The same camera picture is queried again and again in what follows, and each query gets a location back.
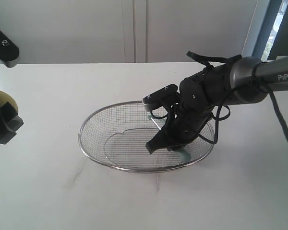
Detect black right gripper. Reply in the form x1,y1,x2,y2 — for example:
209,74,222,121
145,96,214,154

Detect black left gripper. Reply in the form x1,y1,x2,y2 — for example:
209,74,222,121
0,102,24,144

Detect teal handled vegetable peeler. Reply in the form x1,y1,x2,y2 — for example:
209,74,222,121
148,115,191,163

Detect yellow lemon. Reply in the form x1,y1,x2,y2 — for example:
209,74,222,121
0,91,18,112

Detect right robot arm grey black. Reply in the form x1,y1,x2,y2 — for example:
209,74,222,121
143,52,288,153

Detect white cabinet doors in background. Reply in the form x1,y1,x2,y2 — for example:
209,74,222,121
0,0,258,64

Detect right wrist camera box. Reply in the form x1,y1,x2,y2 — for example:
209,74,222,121
142,84,180,112

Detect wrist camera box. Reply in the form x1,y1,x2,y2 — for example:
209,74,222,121
142,84,180,112
0,30,20,68

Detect oval metal wire mesh basket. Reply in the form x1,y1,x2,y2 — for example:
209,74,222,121
78,101,214,173

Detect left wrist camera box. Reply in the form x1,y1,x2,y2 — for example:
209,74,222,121
0,30,20,68

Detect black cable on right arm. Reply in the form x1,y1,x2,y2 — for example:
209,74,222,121
186,50,288,157

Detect window with dark frame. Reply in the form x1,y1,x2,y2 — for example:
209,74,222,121
252,0,288,61

